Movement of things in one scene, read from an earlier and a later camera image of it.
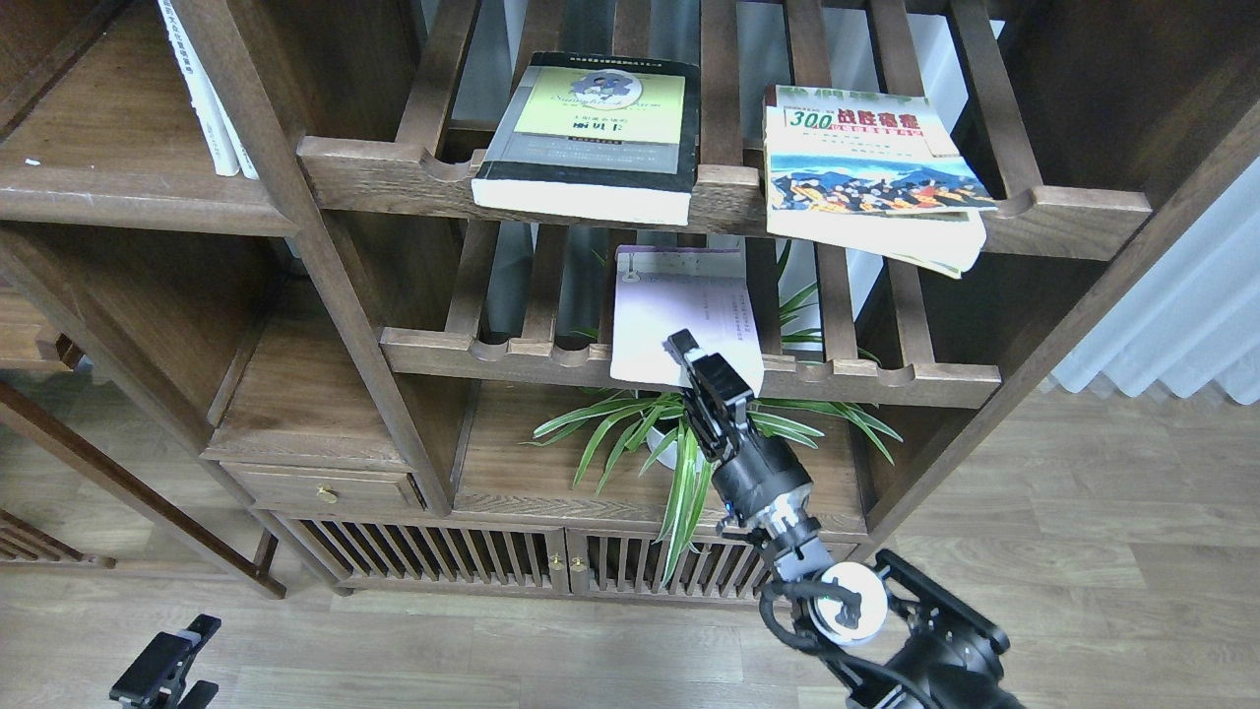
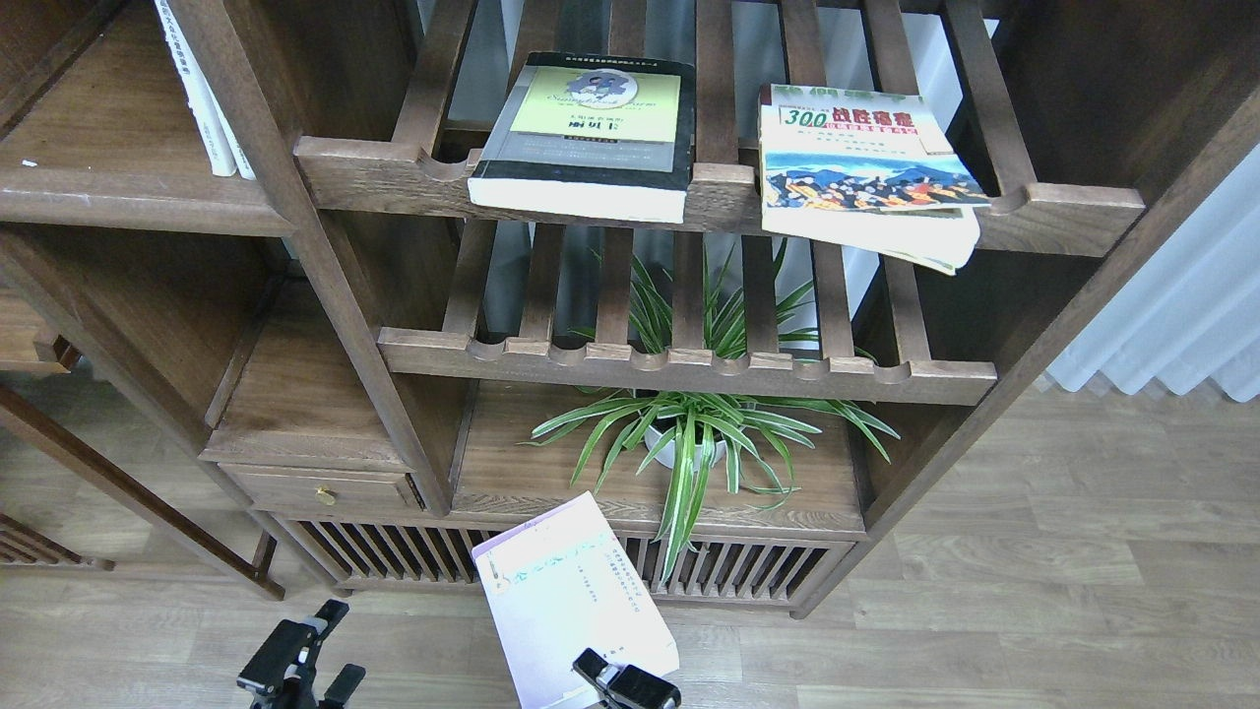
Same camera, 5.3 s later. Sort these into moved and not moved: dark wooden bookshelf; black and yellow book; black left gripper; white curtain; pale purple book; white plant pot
Moved: black left gripper; pale purple book
Not moved: black and yellow book; dark wooden bookshelf; white plant pot; white curtain
